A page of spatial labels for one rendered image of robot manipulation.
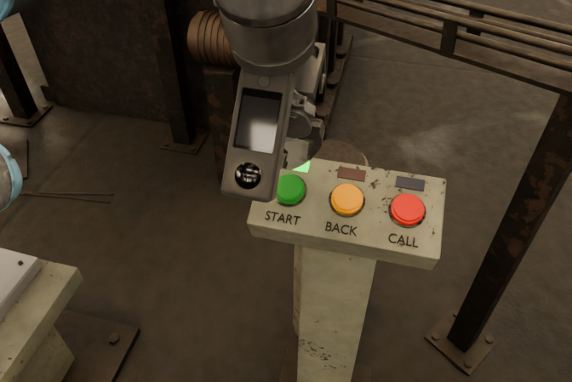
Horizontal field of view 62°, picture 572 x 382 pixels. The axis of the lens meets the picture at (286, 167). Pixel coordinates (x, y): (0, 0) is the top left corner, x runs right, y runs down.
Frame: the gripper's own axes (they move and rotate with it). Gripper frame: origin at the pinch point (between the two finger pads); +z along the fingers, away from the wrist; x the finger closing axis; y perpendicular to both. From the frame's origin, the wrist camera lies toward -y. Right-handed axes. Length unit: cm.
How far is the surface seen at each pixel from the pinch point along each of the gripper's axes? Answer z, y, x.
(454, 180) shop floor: 88, 49, -36
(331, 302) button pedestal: 22.8, -9.5, -7.2
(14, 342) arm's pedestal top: 29, -25, 43
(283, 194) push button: 5.5, -1.1, 0.6
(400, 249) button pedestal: 6.7, -5.0, -14.7
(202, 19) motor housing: 33, 52, 35
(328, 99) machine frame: 90, 74, 9
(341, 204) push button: 5.5, -1.1, -6.9
